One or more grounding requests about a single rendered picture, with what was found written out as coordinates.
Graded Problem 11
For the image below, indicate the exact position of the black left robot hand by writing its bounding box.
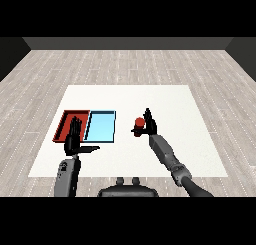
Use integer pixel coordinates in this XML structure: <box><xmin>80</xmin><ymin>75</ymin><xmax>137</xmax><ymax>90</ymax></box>
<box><xmin>63</xmin><ymin>115</ymin><xmax>101</xmax><ymax>157</ymax></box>

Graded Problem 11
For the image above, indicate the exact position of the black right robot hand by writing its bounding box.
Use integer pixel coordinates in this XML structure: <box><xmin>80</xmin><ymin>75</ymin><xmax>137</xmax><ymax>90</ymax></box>
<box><xmin>130</xmin><ymin>107</ymin><xmax>158</xmax><ymax>138</ymax></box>

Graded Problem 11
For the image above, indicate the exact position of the small red can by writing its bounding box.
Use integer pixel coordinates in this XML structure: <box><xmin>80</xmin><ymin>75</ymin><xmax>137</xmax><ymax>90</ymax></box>
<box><xmin>134</xmin><ymin>117</ymin><xmax>146</xmax><ymax>138</ymax></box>

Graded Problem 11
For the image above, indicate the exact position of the red shallow open box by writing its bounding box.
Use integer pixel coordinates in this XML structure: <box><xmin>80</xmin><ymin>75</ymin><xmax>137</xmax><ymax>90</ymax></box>
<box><xmin>52</xmin><ymin>109</ymin><xmax>92</xmax><ymax>144</ymax></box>

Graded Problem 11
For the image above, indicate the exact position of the light blue shallow open box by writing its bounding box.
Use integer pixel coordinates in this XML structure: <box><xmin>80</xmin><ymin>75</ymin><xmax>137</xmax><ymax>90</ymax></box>
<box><xmin>82</xmin><ymin>110</ymin><xmax>117</xmax><ymax>144</ymax></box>

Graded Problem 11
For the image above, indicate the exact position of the dark grey robot body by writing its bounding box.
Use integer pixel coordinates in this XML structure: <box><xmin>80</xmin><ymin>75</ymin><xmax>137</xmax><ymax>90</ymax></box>
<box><xmin>97</xmin><ymin>177</ymin><xmax>160</xmax><ymax>198</ymax></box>

